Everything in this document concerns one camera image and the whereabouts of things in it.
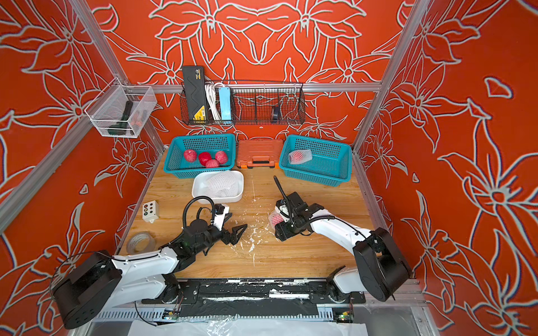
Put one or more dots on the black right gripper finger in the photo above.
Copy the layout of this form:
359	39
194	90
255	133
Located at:
283	231
281	206

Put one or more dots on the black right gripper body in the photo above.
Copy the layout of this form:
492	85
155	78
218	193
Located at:
295	226

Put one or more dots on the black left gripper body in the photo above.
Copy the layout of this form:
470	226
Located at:
212	237

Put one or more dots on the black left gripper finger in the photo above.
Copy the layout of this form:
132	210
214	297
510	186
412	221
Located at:
239	230
229	238

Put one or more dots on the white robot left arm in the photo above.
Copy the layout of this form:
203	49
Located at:
104	281

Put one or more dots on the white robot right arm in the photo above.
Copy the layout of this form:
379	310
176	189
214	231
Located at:
381	269

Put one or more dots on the teal basket with netted apples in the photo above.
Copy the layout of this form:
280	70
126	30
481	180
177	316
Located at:
331	163

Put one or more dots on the white plastic tray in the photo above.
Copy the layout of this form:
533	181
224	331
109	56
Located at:
200	188

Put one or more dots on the white button control box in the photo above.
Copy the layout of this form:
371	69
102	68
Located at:
150	211

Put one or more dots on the orange plastic tool case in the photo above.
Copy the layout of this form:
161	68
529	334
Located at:
253	153

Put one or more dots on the clear tape roll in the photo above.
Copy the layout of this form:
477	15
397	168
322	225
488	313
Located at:
142	242

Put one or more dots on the teal empty basket left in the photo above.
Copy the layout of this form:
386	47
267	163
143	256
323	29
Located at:
177	165

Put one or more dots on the light blue flat box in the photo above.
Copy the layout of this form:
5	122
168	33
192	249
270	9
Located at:
225	103

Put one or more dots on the black box with yellow label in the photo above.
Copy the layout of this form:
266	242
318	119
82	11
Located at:
194	88

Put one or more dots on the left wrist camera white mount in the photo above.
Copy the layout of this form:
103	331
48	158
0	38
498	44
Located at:
221	215

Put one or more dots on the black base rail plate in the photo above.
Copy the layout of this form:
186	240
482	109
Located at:
279	298

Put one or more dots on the black wire wall basket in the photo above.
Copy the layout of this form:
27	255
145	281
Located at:
252	104

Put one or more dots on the dark green tool handle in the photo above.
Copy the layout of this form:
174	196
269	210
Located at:
120	127

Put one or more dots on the clear acrylic wall box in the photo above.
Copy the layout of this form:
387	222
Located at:
107	107

